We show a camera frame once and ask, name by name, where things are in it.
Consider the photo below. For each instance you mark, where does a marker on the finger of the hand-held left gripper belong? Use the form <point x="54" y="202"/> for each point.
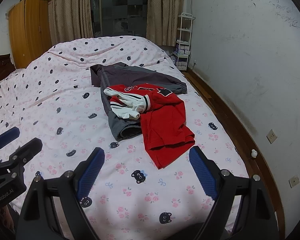
<point x="31" y="147"/>
<point x="7" y="135"/>

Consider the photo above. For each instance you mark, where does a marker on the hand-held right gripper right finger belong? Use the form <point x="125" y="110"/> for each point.
<point x="202" y="175"/>

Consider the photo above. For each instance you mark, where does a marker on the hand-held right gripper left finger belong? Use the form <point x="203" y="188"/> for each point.
<point x="90" y="175"/>

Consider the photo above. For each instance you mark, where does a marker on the red basketball jersey shirt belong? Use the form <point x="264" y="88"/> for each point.
<point x="165" y="120"/>

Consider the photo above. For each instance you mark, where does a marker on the small white night light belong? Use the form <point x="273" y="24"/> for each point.
<point x="254" y="153"/>

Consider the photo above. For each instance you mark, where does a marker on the pink cat print blanket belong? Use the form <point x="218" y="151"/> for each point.
<point x="65" y="92"/>

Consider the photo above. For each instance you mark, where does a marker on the dark wooden headboard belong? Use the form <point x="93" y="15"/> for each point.
<point x="1" y="66"/>

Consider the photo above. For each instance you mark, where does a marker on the grey jacket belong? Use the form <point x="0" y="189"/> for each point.
<point x="130" y="76"/>

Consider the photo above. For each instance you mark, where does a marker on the wooden wardrobe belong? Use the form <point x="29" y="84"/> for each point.
<point x="30" y="30"/>

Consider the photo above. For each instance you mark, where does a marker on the stack of white boxes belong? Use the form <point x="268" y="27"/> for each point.
<point x="182" y="51"/>

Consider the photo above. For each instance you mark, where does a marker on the beige curtain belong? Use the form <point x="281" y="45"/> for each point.
<point x="70" y="10"/>
<point x="165" y="10"/>

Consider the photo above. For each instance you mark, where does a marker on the white shelf rack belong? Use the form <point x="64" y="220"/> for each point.
<point x="186" y="29"/>

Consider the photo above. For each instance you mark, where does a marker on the dark glass window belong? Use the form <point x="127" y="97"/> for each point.
<point x="120" y="7"/>

